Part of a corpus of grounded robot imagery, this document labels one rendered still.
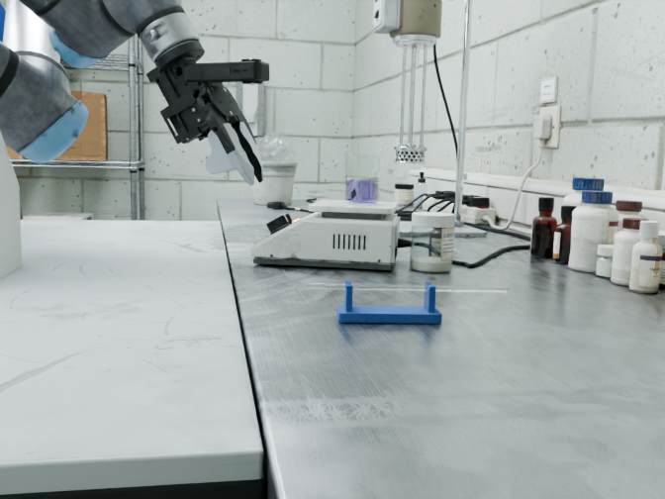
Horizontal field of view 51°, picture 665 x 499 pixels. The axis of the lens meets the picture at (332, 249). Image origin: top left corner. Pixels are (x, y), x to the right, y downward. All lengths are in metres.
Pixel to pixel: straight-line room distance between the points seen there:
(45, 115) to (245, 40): 2.44
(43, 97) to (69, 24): 0.11
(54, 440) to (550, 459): 0.27
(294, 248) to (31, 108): 0.41
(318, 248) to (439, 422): 0.55
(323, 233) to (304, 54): 2.56
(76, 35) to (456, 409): 0.80
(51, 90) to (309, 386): 0.71
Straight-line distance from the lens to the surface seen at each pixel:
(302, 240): 0.95
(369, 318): 0.66
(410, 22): 1.42
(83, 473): 0.40
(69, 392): 0.50
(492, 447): 0.41
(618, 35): 1.37
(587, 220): 1.04
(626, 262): 0.96
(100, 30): 1.07
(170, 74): 1.03
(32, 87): 1.07
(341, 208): 0.94
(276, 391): 0.48
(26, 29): 1.24
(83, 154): 3.09
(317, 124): 3.45
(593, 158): 1.40
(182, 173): 3.41
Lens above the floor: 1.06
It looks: 8 degrees down
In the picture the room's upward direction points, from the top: 2 degrees clockwise
